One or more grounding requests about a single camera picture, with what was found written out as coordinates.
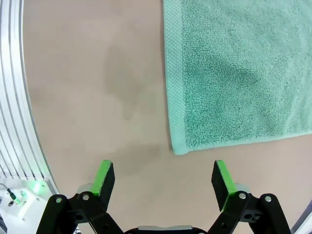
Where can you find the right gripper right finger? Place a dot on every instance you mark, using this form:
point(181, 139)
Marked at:
point(234, 212)

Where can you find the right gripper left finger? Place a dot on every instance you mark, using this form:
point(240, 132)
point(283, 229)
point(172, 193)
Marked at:
point(92, 212)

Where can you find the green towel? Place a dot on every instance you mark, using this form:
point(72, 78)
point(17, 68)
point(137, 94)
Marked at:
point(231, 73)

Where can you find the white connector box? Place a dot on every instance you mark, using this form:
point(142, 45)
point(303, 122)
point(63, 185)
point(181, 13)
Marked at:
point(26, 202)

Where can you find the aluminium frame rail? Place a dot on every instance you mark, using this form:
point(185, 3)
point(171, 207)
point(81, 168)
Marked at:
point(12, 97)

